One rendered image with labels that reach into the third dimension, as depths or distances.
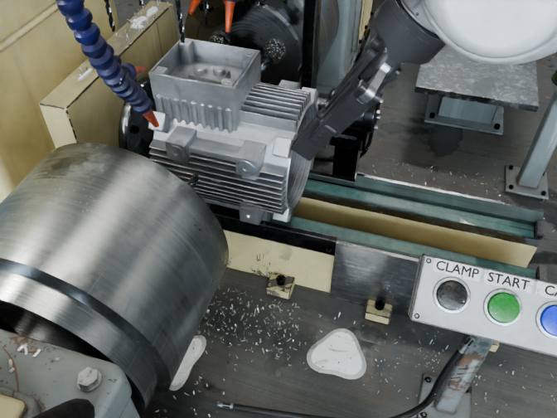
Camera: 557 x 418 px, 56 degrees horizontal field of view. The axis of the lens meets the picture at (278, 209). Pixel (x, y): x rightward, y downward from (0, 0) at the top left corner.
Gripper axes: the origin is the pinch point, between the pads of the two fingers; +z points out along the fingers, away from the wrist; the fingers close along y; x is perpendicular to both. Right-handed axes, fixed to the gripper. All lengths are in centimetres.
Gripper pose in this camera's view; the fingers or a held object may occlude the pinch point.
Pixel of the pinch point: (315, 135)
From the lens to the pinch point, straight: 66.5
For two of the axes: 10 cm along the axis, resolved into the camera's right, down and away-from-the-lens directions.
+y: -2.9, 6.8, -6.7
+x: 8.3, 5.3, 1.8
